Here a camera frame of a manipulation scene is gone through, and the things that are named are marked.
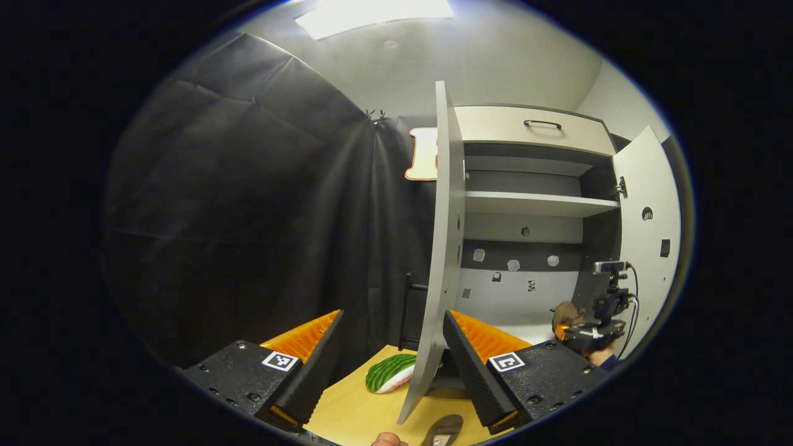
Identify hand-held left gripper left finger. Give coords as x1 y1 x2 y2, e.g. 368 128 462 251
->
183 308 344 433

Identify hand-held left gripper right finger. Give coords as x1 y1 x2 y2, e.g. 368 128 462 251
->
443 308 611 435

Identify white shoe cabinet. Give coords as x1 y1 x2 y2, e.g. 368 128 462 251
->
454 103 623 372

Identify white cabinet drawer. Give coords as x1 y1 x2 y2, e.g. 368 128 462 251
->
454 104 617 157

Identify green striped slipper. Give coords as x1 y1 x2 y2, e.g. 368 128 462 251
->
365 353 418 395

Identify black metal stand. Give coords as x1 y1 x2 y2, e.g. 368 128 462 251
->
398 271 429 352

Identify black backdrop cloth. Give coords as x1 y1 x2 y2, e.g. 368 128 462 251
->
102 31 440 372

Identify ceiling light panel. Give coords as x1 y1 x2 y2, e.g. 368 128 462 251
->
294 0 455 41

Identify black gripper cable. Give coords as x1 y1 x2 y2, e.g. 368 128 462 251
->
620 263 641 360

